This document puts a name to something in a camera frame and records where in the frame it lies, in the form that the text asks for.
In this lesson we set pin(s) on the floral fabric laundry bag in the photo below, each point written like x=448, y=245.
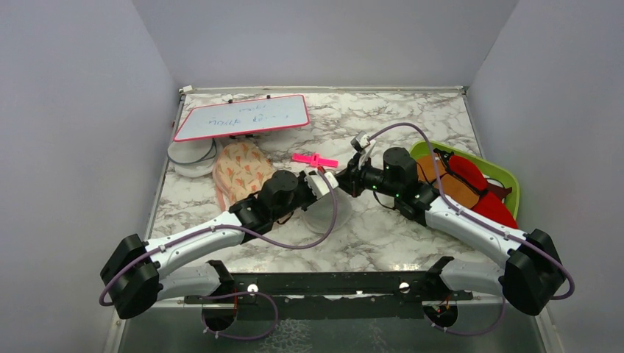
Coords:
x=240, y=170

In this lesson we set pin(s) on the pink framed whiteboard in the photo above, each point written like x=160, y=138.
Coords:
x=243, y=118

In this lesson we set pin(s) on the orange bra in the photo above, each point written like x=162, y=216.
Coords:
x=452, y=186

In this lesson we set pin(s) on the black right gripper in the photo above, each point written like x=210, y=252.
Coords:
x=350, y=178

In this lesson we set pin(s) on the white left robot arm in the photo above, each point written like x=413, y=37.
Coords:
x=140, y=273

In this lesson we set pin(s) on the red bra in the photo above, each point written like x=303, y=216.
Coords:
x=490, y=204

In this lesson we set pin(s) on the green plastic tray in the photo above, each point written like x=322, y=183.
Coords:
x=496, y=176

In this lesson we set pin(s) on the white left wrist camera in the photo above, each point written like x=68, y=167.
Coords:
x=321, y=183

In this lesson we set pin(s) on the pink plastic clip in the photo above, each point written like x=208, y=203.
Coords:
x=314, y=160

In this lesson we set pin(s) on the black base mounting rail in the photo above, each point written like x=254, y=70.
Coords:
x=325, y=295

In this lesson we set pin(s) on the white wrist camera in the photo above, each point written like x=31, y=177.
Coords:
x=363, y=144
x=321, y=183

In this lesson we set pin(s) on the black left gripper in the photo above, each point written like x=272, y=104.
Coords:
x=312, y=198

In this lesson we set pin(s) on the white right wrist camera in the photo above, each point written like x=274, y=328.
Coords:
x=363, y=144

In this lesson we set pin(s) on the white mesh laundry bag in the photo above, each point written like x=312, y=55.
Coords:
x=318, y=216

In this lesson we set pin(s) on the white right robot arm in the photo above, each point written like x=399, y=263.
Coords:
x=528, y=270

